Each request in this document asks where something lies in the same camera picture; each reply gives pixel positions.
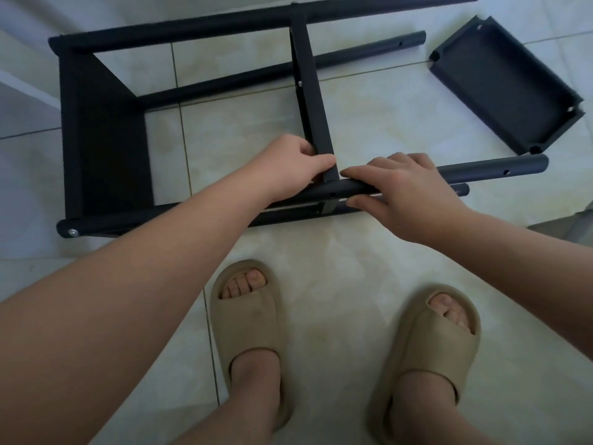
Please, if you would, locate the person's left hand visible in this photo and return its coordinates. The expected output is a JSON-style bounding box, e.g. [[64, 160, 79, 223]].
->
[[242, 134, 337, 205]]

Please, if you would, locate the person's right hand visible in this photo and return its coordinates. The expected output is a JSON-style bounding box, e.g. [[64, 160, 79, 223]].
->
[[340, 152, 474, 246]]

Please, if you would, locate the black metal shelf rack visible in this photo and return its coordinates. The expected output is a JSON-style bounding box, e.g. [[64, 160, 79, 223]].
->
[[48, 0, 550, 240]]

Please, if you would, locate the person's right forearm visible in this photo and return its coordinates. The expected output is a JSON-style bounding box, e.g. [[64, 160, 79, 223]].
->
[[446, 210, 593, 363]]

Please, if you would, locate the person's left forearm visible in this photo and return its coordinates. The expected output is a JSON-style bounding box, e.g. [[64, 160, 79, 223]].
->
[[0, 175, 274, 445]]

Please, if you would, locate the black metal shelf tray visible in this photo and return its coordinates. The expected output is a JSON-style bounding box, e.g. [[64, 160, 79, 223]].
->
[[428, 15, 586, 157]]

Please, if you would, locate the grey furniture base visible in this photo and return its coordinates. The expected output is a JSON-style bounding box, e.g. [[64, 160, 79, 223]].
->
[[527, 206, 593, 249]]

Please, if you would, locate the beige right slipper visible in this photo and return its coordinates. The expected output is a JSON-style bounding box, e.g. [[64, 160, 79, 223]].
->
[[368, 284, 482, 445]]

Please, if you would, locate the beige slipper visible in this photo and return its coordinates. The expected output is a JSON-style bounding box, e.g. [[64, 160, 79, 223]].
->
[[209, 259, 293, 432], [368, 284, 482, 445]]

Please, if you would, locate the beige left slipper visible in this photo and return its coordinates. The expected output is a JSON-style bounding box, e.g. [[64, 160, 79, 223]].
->
[[209, 259, 293, 432]]

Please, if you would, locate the person's right foot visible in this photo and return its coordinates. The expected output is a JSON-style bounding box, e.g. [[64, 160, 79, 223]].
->
[[388, 293, 493, 445]]

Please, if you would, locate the person's foot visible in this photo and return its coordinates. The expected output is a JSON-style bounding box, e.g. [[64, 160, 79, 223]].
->
[[174, 268, 284, 445], [388, 293, 493, 445]]

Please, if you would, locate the person's left foot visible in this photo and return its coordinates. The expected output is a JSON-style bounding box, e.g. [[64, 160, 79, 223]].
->
[[174, 268, 284, 445]]

